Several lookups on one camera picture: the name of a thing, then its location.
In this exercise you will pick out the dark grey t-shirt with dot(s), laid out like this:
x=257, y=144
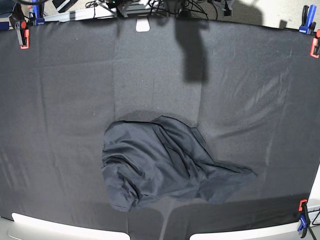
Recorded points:
x=144, y=162

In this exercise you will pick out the black table cloth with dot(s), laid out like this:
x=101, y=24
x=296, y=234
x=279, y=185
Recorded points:
x=253, y=92

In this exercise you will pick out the blue clamp far left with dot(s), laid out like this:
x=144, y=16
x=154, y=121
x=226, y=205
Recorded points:
x=36, y=13

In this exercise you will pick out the red clamp far right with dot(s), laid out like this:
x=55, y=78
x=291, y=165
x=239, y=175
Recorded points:
x=315, y=46

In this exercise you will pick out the blue clamp far right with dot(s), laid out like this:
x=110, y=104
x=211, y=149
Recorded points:
x=307, y=20

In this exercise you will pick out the red black clamp far left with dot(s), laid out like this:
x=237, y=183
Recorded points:
x=19, y=23

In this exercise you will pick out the red blue clamp near right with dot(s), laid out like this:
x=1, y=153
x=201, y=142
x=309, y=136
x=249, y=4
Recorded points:
x=305, y=222

